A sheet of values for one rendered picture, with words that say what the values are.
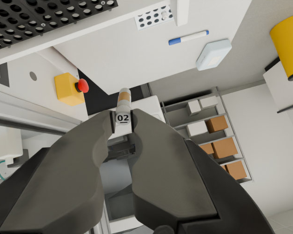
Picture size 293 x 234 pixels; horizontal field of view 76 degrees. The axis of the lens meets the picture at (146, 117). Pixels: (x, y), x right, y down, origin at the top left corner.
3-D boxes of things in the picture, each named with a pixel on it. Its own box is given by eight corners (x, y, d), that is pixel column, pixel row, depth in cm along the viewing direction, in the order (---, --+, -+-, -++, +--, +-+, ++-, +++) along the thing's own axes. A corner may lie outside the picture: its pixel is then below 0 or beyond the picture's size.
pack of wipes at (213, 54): (206, 42, 71) (210, 52, 70) (229, 37, 72) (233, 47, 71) (194, 63, 85) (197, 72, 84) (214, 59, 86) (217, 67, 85)
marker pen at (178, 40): (208, 28, 63) (209, 32, 62) (207, 31, 64) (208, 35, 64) (168, 39, 63) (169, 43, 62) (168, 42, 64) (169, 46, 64)
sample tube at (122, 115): (132, 98, 17) (132, 126, 13) (118, 99, 17) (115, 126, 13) (131, 86, 17) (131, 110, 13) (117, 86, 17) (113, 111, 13)
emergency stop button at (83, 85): (82, 75, 52) (84, 88, 51) (88, 81, 55) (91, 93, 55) (71, 78, 52) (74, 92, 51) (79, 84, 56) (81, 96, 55)
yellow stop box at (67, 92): (70, 70, 51) (75, 94, 49) (83, 80, 58) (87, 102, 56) (53, 76, 51) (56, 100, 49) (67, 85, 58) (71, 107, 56)
